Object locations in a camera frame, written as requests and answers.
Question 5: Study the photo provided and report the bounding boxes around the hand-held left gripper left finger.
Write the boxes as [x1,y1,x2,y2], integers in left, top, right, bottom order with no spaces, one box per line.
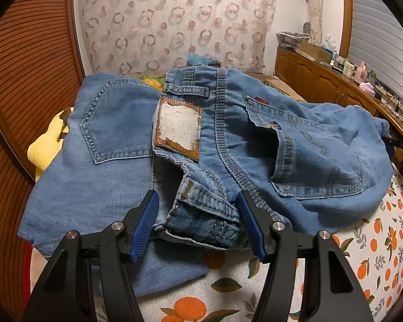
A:
[22,189,160,322]

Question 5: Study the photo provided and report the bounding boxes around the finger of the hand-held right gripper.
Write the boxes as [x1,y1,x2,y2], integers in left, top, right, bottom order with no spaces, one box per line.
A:
[384,135,403,153]

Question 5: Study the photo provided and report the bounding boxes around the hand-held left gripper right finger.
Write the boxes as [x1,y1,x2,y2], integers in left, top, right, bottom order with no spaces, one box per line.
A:
[236,190,378,322]

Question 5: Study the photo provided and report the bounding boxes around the blue denim pants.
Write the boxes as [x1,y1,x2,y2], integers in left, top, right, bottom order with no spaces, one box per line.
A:
[18,65,393,297]

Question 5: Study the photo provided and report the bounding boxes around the pink figurine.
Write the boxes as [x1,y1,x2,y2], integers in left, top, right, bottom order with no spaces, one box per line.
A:
[354,62,369,83]

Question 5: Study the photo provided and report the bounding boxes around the orange fruit print bed sheet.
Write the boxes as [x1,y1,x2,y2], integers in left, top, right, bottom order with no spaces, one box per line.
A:
[134,159,403,322]

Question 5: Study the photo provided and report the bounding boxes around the wooden side cabinet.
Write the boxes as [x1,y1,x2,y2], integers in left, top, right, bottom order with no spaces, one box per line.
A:
[275,46,403,139]

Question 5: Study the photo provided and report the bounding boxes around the cardboard box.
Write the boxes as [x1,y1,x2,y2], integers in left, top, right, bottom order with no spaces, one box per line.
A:
[297,42,333,63]

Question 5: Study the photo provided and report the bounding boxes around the yellow plush toy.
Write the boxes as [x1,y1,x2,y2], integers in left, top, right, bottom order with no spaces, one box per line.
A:
[27,107,75,182]

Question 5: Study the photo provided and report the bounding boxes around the woven basket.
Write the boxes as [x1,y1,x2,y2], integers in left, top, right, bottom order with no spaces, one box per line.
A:
[277,31,311,46]

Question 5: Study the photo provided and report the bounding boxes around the beige curtain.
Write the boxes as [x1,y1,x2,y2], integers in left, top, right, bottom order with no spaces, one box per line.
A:
[305,0,325,46]

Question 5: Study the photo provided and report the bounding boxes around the small blue cloth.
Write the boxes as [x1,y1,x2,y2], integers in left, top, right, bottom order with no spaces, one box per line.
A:
[187,53,221,68]

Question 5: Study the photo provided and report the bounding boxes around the circle pattern sheer curtain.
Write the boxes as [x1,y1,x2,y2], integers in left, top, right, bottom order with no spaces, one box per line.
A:
[74,0,277,76]

